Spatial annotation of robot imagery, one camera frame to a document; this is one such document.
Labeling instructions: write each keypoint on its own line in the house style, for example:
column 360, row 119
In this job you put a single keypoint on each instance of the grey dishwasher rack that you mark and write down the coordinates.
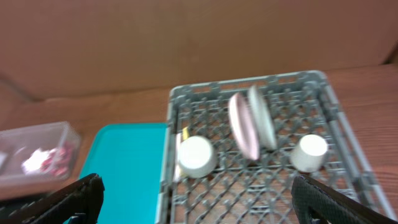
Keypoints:
column 244, row 191

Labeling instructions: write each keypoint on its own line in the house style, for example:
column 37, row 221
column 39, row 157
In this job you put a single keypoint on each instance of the grey plate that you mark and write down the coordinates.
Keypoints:
column 262, row 119

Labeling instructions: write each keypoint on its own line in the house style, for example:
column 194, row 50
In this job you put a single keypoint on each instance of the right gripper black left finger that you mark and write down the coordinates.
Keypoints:
column 79, row 202

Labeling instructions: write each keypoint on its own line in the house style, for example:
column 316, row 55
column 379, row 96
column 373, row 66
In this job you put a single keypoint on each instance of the pink plate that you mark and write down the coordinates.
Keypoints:
column 243, row 127

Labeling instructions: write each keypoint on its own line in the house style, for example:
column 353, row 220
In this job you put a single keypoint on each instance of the teal plastic tray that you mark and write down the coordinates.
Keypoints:
column 128, row 158

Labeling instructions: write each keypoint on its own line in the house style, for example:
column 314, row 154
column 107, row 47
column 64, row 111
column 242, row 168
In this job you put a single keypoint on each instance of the red snack wrapper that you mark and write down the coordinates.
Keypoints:
column 58, row 160

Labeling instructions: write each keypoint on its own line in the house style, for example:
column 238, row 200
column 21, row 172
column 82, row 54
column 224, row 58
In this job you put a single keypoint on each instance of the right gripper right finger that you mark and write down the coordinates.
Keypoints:
column 314, row 202

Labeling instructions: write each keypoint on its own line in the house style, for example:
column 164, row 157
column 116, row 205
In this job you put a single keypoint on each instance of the grey bowl with rice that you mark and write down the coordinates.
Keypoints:
column 197, row 157

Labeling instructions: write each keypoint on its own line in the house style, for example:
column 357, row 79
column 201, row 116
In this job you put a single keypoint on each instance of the white cup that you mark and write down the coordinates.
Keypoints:
column 309, row 153

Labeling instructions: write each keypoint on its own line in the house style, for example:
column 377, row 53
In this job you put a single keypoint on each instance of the white tissue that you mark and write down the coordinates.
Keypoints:
column 33, row 164

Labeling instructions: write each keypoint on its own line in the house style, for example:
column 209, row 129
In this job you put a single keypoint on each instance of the clear plastic bin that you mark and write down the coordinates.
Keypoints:
column 18, row 144

